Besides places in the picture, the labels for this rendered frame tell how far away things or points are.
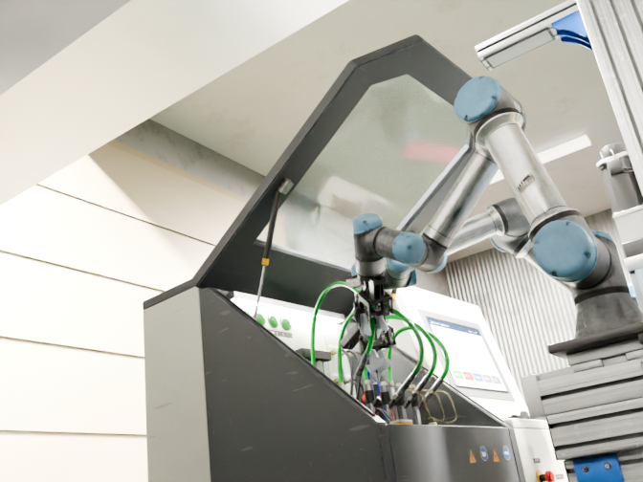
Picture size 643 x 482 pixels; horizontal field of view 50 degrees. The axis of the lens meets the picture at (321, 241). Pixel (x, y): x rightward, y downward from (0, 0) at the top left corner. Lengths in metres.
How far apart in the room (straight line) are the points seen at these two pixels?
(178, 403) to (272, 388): 0.39
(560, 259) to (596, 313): 0.16
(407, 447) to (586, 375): 0.45
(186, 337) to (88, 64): 1.08
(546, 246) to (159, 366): 1.26
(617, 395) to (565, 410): 0.11
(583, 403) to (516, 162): 0.52
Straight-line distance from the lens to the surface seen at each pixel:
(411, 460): 1.71
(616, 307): 1.56
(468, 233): 2.04
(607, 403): 1.53
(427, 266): 1.79
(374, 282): 1.77
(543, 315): 8.19
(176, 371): 2.15
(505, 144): 1.60
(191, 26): 2.50
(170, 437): 2.15
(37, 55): 2.75
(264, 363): 1.87
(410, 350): 2.42
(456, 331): 2.76
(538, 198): 1.53
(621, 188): 1.90
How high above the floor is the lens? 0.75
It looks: 22 degrees up
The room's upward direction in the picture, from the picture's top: 8 degrees counter-clockwise
